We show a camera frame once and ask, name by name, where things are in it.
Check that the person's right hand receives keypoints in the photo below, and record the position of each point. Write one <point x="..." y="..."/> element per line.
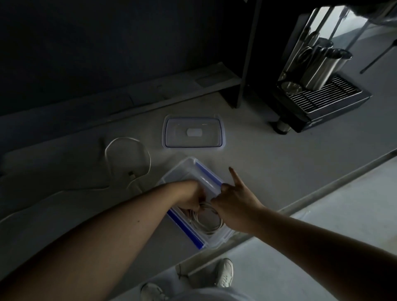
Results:
<point x="237" y="204"/>

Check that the person's left hand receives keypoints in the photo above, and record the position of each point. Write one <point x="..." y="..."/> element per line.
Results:
<point x="189" y="196"/>

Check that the person's right thumb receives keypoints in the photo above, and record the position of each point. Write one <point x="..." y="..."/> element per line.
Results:
<point x="225" y="187"/>

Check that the person's left fingers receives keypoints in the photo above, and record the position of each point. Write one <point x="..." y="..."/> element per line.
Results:
<point x="201" y="200"/>

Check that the person's right forearm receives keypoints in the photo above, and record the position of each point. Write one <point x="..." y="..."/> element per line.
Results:
<point x="319" y="257"/>

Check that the person's left forearm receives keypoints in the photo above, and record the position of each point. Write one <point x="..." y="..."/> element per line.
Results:
<point x="102" y="242"/>

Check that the clear container with blue clips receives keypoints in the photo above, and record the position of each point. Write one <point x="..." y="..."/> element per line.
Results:
<point x="186" y="173"/>

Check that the clear plastic container lid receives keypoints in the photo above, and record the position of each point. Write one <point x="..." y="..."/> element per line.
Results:
<point x="194" y="132"/>

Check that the person's white right shoe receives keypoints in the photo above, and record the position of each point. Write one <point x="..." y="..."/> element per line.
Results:
<point x="225" y="273"/>

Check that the person's white shoe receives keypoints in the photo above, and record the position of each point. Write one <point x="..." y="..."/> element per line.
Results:
<point x="225" y="273"/>
<point x="152" y="292"/>

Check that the person's white left shoe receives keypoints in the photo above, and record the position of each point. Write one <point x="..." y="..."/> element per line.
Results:
<point x="152" y="292"/>

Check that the small steel cup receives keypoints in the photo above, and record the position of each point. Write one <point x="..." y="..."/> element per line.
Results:
<point x="291" y="86"/>

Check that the black upright shelf panel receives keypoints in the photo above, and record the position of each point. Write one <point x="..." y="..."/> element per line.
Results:
<point x="248" y="55"/>

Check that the black rack with grille tray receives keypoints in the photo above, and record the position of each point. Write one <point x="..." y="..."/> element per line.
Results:
<point x="328" y="97"/>

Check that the steel utensil holder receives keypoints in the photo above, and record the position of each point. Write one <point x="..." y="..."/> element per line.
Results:
<point x="322" y="68"/>

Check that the bundle of steel utensils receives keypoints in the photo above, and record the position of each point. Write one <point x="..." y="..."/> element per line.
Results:
<point x="305" y="43"/>

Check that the thin black rod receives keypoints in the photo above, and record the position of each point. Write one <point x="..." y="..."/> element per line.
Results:
<point x="378" y="57"/>

